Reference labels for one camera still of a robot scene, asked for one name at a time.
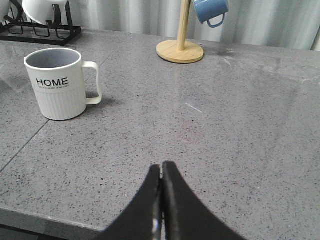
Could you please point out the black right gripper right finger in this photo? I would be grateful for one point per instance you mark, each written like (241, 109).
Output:
(185, 216)

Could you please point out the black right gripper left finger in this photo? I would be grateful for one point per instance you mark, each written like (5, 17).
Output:
(142, 218)

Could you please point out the cream HOME mug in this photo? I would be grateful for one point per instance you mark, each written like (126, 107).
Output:
(57, 78)

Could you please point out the wooden mug tree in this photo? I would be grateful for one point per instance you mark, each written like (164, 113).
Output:
(181, 51)

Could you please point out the blue enamel mug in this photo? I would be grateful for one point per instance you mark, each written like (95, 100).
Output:
(210, 9)

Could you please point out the right white hanging mug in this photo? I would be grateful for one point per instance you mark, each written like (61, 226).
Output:
(41, 11)

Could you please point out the black wire mug rack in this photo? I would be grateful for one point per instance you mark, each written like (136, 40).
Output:
(16, 26)

